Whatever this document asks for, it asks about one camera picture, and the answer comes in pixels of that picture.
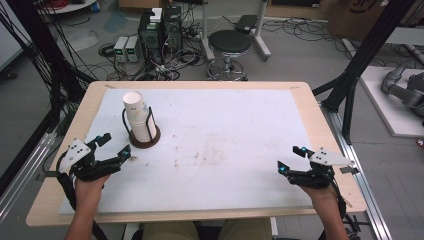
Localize white wall panel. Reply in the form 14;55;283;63
0;0;32;72

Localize black frame with cables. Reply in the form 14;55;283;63
0;0;96;136

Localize white power strip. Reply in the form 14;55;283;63
341;37;358;58

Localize stack of white paper cups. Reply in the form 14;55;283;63
122;90;158;143

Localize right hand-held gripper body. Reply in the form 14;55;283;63
286;147;356;190

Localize white table mat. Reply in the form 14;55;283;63
58;87;316;215

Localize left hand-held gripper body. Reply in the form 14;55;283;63
58;138;122;183

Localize white round table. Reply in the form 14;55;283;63
39;0;100;15

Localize black metal frame post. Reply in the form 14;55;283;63
312;0;417;145

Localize tangle of floor cables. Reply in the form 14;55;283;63
97;19;209;82

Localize black wire cup holder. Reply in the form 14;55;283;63
121;106;162;150

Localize person's right leg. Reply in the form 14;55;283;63
218;217;273;240

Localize person's right hand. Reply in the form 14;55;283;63
299;184;338;209

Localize brown cardboard box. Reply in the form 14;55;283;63
327;0;389;42

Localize grey power supply unit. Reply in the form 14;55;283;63
125;35;141;64
112;35;129;64

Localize person's left hand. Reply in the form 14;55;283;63
74;174;111;205

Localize black round stool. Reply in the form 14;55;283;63
206;29;253;82

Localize black computer tower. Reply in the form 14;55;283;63
137;9;165;65
162;5;184;52

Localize black flat device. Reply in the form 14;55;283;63
234;14;260;35

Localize aluminium rail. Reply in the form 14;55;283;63
0;130;58;223
319;102;394;240

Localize white floor platform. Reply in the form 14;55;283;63
359;65;424;139

